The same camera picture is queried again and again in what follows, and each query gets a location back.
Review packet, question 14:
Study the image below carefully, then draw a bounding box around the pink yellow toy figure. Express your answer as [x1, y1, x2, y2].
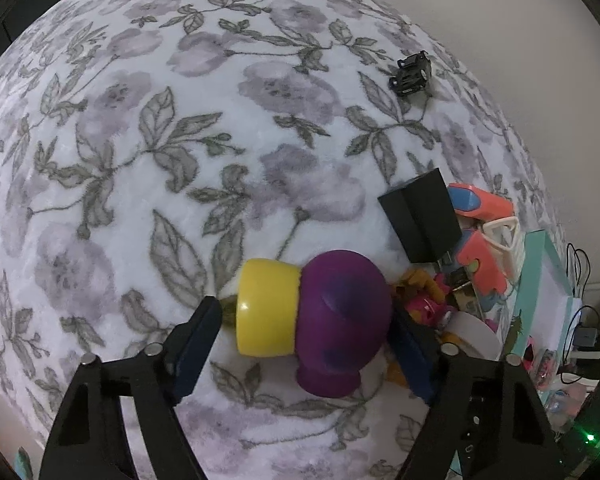
[386, 268, 454, 386]

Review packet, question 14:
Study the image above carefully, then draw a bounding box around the orange blue toy case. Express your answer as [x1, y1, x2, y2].
[453, 230, 507, 296]
[448, 183, 515, 222]

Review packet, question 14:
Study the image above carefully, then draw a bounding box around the purple yellow mushroom toy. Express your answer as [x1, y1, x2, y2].
[236, 249, 391, 399]

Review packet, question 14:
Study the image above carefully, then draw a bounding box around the cream hair claw clip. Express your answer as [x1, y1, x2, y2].
[481, 216, 524, 281]

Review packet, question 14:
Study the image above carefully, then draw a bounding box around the black power adapter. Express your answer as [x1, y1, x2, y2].
[378, 168, 462, 263]

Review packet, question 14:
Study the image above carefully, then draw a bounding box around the black toy car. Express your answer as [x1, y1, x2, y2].
[389, 51, 431, 96]

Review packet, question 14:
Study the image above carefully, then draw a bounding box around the teal white tray box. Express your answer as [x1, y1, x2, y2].
[501, 231, 582, 358]

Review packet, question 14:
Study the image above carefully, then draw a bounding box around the floral fleece blanket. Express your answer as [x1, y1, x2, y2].
[0, 0, 569, 480]

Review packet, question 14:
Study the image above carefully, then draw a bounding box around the black cable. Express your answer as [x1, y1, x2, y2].
[559, 242, 600, 376]

